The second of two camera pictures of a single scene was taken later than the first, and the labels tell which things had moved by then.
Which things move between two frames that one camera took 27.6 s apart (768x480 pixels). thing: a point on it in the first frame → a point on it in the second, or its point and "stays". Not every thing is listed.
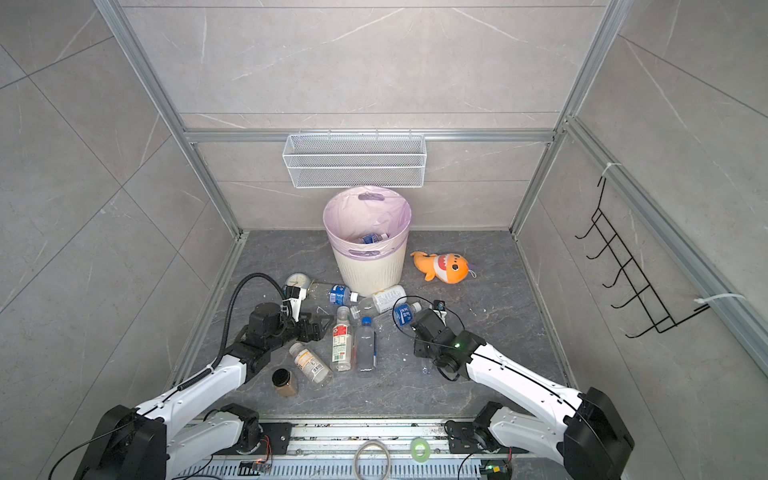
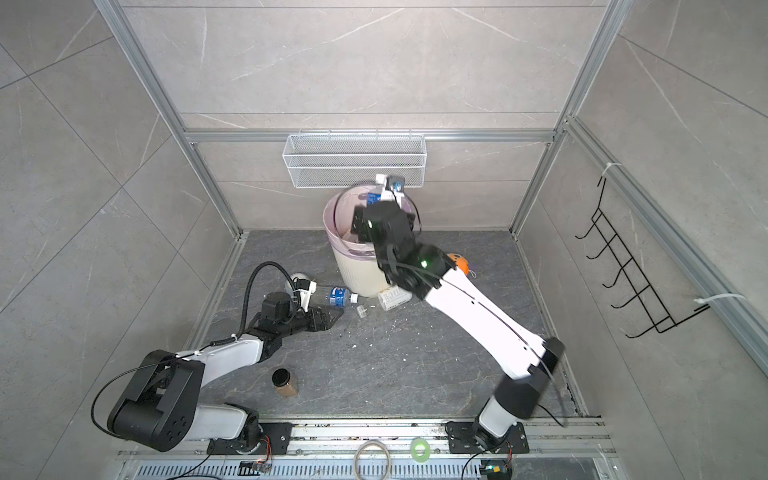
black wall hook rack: (635, 280) stays
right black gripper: (419, 347) → (364, 229)
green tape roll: (427, 450) stays
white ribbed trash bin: (369, 228) stays
